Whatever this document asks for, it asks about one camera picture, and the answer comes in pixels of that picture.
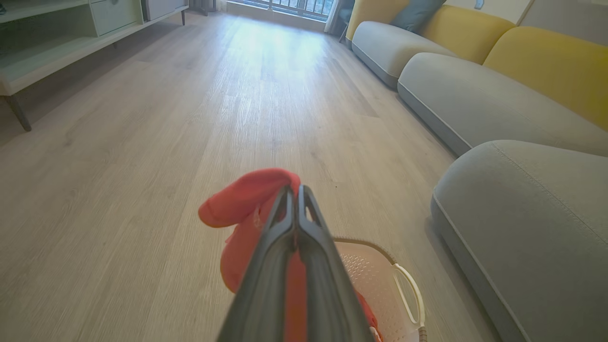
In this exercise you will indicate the grey curtain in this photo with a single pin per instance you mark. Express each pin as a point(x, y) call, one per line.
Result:
point(335, 14)

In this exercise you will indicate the window with metal railing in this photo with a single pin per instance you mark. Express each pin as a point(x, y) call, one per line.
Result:
point(294, 7)

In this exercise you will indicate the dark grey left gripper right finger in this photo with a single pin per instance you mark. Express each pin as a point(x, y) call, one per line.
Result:
point(327, 294)

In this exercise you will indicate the white wall socket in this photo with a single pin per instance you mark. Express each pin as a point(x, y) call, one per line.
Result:
point(479, 4)

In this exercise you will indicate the pale green TV cabinet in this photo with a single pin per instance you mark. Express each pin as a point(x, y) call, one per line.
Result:
point(52, 47)

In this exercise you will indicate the large grey sofa seat cushion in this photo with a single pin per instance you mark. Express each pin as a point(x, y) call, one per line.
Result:
point(527, 228)

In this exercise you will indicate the cream perforated laundry basket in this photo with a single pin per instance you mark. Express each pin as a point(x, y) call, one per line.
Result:
point(380, 285)

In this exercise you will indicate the yellow sofa back cushion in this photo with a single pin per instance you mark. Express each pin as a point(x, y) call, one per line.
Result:
point(465, 33)
point(555, 71)
point(370, 12)

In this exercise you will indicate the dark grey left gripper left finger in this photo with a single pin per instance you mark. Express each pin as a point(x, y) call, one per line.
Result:
point(266, 285)

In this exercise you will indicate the red clothing item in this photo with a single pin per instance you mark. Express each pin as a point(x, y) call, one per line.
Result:
point(247, 199)

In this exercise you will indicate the teal throw pillow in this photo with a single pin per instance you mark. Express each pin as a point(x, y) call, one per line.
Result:
point(415, 14)

